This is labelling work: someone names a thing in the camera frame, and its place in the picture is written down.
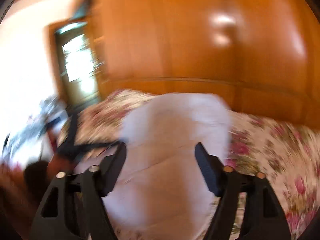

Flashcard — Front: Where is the white quilted puffer jacket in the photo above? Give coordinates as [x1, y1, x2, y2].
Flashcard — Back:
[103, 93, 231, 239]

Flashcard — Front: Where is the person's left hand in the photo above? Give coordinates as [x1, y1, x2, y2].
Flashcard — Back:
[1, 155, 76, 239]

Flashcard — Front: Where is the cluttered side table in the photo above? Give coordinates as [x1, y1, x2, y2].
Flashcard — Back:
[1, 96, 68, 168]

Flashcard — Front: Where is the floral quilted bedspread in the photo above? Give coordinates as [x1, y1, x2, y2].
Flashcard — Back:
[75, 89, 319, 239]

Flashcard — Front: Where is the orange wooden wardrobe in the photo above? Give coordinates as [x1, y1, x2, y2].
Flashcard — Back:
[92, 0, 319, 128]

